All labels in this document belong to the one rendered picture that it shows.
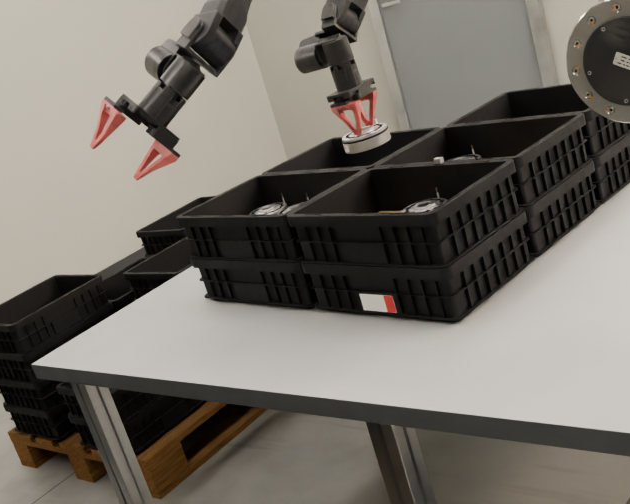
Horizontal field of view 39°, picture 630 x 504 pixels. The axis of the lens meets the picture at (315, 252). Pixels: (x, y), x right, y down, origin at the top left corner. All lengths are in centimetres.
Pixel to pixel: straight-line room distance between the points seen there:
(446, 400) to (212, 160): 463
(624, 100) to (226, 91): 482
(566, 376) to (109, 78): 439
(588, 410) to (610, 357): 16
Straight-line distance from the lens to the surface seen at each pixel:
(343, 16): 195
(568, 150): 207
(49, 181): 522
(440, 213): 167
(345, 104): 192
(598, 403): 140
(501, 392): 148
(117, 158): 550
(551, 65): 521
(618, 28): 149
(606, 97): 152
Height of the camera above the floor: 141
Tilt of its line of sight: 17 degrees down
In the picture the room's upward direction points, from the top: 17 degrees counter-clockwise
